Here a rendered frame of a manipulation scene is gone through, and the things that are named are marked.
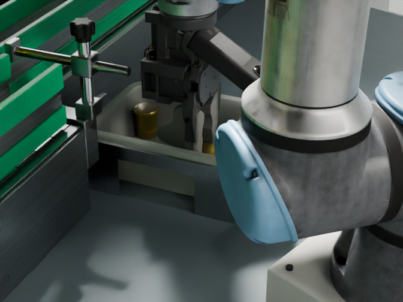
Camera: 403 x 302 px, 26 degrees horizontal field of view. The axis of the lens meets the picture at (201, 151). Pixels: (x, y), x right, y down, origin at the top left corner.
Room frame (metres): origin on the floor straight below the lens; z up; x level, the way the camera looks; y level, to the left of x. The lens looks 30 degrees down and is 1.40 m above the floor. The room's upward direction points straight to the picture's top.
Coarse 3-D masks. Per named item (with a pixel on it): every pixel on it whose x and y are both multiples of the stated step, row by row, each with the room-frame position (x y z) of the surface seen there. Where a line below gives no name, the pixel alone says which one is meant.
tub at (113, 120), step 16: (128, 96) 1.12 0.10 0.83; (224, 96) 1.10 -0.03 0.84; (112, 112) 1.07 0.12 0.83; (128, 112) 1.11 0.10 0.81; (160, 112) 1.14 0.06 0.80; (224, 112) 1.10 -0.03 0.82; (112, 128) 1.07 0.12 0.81; (128, 128) 1.10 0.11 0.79; (128, 144) 0.98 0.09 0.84; (144, 144) 0.97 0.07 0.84; (160, 144) 0.97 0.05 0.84; (192, 160) 0.94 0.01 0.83; (208, 160) 0.93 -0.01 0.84
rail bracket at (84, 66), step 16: (80, 32) 0.96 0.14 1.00; (16, 48) 1.00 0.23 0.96; (80, 48) 0.96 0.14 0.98; (64, 64) 0.97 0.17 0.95; (80, 64) 0.96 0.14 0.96; (96, 64) 0.96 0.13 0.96; (112, 64) 0.95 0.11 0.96; (80, 80) 0.96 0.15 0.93; (80, 112) 0.96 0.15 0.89; (96, 112) 0.96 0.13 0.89
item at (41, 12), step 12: (12, 0) 1.16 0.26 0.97; (24, 0) 1.17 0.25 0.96; (36, 0) 1.20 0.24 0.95; (48, 0) 1.23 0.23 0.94; (60, 0) 1.27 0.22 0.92; (0, 12) 1.12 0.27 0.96; (12, 12) 1.15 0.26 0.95; (24, 12) 1.17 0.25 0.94; (36, 12) 1.20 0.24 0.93; (48, 12) 1.23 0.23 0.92; (0, 24) 1.12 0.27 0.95; (12, 24) 1.14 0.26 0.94; (24, 24) 1.17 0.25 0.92; (0, 36) 1.12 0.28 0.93
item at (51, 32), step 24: (72, 0) 1.16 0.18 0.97; (96, 0) 1.21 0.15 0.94; (120, 0) 1.29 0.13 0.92; (144, 0) 1.35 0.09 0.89; (48, 24) 1.09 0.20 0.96; (96, 24) 1.21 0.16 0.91; (0, 48) 0.99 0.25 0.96; (48, 48) 1.09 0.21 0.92; (72, 48) 1.14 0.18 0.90; (24, 72) 1.04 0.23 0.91
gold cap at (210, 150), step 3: (204, 144) 1.01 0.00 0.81; (207, 144) 1.01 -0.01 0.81; (210, 144) 1.01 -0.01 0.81; (213, 144) 1.02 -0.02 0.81; (204, 147) 1.01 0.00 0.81; (207, 147) 1.01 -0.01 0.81; (210, 147) 1.01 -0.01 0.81; (213, 147) 1.01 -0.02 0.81; (204, 150) 1.00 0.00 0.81; (207, 150) 1.00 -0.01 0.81; (210, 150) 1.00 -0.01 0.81; (213, 150) 1.00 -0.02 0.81; (207, 153) 0.99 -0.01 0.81; (210, 153) 0.99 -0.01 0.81; (213, 153) 1.00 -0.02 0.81
